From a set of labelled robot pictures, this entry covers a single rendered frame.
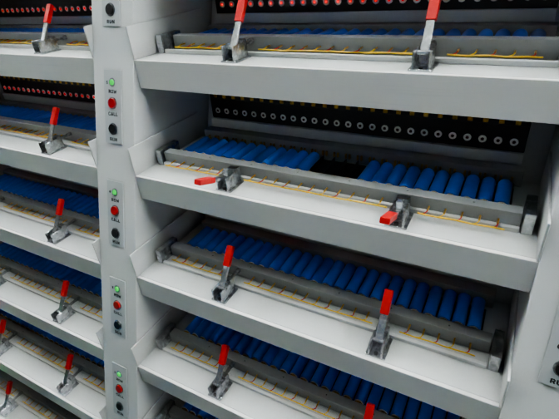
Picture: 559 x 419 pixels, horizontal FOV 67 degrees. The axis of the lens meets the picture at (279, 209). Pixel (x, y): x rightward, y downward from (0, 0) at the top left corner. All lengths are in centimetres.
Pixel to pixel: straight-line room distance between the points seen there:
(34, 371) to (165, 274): 57
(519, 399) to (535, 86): 36
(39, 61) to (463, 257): 80
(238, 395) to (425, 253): 44
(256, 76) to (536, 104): 34
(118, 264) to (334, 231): 44
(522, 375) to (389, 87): 37
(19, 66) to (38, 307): 54
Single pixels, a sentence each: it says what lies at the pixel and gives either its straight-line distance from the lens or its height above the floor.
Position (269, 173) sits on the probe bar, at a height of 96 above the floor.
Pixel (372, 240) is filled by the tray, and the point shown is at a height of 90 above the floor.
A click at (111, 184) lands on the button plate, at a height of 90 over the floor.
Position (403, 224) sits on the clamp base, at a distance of 55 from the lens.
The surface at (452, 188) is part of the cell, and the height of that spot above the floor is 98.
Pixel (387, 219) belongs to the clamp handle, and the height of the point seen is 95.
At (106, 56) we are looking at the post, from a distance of 80.
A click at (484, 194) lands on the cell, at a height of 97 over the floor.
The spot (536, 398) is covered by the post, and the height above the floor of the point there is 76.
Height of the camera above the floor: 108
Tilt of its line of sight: 15 degrees down
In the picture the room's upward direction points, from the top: 5 degrees clockwise
